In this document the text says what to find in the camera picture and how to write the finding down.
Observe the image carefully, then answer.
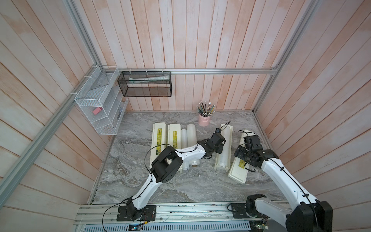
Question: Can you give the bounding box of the cream dispenser lid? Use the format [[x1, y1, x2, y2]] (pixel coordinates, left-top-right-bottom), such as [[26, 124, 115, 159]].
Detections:
[[228, 130, 255, 184]]

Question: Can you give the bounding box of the thick plastic wrap roll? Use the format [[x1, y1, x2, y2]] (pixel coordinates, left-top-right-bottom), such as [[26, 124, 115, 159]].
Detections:
[[186, 123, 201, 168]]

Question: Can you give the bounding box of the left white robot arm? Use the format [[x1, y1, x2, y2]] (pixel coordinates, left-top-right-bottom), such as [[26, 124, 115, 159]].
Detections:
[[126, 131, 226, 220]]

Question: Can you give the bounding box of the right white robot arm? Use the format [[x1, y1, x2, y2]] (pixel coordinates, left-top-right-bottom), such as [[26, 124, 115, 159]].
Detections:
[[234, 131, 333, 232]]

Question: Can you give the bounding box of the thin plastic wrap roll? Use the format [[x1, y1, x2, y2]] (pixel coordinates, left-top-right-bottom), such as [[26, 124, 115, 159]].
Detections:
[[180, 129, 190, 171]]

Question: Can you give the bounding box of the pink pencil cup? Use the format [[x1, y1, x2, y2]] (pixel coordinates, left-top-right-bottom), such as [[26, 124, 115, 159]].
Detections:
[[198, 115, 211, 127]]

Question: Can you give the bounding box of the bundle of pencils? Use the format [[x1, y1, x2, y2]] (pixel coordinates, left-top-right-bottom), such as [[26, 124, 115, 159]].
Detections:
[[196, 102, 215, 117]]

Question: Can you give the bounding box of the cream dispenser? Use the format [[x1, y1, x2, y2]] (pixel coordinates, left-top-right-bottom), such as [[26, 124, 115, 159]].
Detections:
[[166, 123, 183, 174], [150, 122, 167, 168]]

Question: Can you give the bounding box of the far left cream dispenser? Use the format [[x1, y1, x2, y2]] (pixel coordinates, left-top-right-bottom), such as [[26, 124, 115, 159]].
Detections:
[[150, 122, 167, 168]]

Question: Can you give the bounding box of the pink eraser block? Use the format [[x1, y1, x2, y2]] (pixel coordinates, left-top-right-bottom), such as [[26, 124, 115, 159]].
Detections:
[[92, 107, 102, 115]]

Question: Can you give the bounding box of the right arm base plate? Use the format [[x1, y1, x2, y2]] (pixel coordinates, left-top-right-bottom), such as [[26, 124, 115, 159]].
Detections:
[[227, 203, 269, 219]]

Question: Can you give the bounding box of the aluminium front rail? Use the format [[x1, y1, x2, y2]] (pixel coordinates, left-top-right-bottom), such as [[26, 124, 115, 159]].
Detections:
[[73, 200, 312, 225]]

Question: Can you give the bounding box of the black wire basket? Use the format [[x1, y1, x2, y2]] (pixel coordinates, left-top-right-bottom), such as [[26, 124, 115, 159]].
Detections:
[[117, 71, 173, 97]]

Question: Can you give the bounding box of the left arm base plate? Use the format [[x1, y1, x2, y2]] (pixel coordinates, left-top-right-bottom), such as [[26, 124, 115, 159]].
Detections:
[[117, 205, 157, 222]]

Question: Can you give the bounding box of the white wire shelf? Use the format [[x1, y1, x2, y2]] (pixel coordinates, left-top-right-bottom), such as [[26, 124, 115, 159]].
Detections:
[[74, 65, 128, 135]]

